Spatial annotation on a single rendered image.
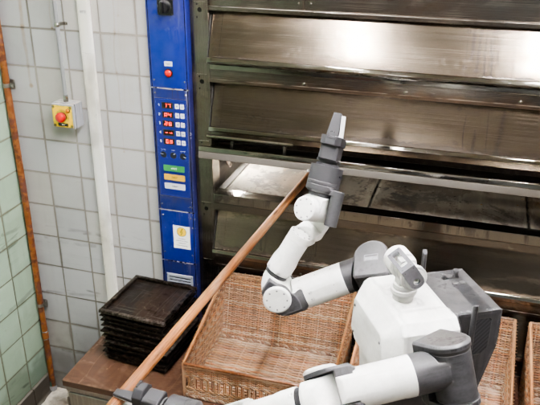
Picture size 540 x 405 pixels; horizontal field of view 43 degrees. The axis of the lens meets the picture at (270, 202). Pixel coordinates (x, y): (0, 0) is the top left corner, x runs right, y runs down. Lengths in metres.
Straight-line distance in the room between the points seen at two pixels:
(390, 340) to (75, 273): 1.93
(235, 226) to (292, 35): 0.81
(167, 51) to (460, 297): 1.43
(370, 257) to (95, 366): 1.38
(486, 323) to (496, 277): 0.95
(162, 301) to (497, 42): 1.55
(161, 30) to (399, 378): 1.60
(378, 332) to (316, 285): 0.30
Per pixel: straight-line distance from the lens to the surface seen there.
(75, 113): 2.84
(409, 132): 2.46
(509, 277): 2.66
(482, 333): 1.74
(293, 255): 1.86
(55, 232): 3.21
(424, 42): 2.40
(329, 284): 1.87
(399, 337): 1.61
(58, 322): 3.47
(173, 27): 2.58
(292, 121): 2.53
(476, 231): 2.58
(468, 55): 2.38
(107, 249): 3.07
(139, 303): 2.77
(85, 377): 2.80
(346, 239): 2.68
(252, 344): 2.87
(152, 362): 1.80
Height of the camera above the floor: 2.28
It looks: 24 degrees down
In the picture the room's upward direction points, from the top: straight up
